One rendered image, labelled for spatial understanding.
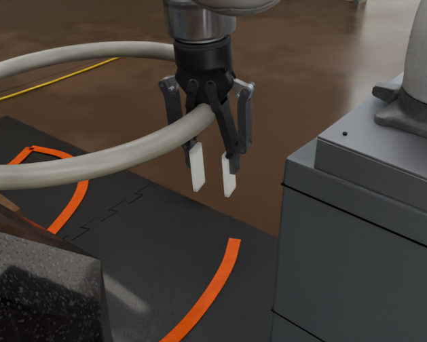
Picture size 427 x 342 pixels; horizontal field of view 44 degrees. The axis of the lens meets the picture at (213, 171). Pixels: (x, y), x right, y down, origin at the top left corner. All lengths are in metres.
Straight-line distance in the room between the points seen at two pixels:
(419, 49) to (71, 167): 0.59
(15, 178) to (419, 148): 0.64
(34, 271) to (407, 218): 0.61
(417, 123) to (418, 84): 0.07
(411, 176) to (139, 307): 1.13
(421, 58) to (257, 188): 1.51
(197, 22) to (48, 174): 0.25
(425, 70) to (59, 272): 0.69
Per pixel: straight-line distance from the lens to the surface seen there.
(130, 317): 1.76
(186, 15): 0.65
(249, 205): 2.24
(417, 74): 0.96
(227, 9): 0.47
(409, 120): 0.98
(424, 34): 0.93
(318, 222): 1.02
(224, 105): 0.72
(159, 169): 2.48
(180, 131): 0.67
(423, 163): 0.91
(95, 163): 0.63
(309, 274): 1.10
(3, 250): 0.87
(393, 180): 0.90
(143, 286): 1.86
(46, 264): 0.93
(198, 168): 0.78
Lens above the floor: 1.29
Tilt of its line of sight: 32 degrees down
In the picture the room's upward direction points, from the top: straight up
